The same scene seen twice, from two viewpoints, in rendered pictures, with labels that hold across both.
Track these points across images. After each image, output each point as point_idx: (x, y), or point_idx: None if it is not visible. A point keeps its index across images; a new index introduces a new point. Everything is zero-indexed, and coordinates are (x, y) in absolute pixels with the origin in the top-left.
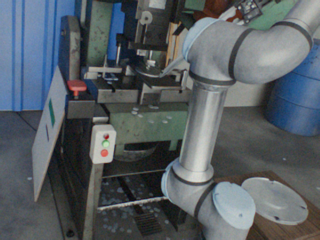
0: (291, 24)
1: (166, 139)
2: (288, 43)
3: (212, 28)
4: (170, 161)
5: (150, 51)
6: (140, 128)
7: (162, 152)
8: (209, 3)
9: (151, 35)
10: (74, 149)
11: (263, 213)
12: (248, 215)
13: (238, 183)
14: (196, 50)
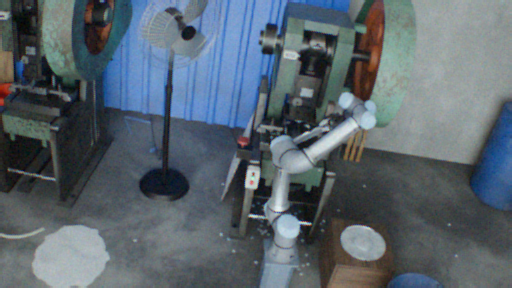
0: (304, 152)
1: (302, 183)
2: (298, 161)
3: (278, 144)
4: (312, 198)
5: None
6: None
7: (310, 191)
8: (361, 88)
9: (298, 114)
10: None
11: (345, 247)
12: (289, 231)
13: (347, 226)
14: (272, 151)
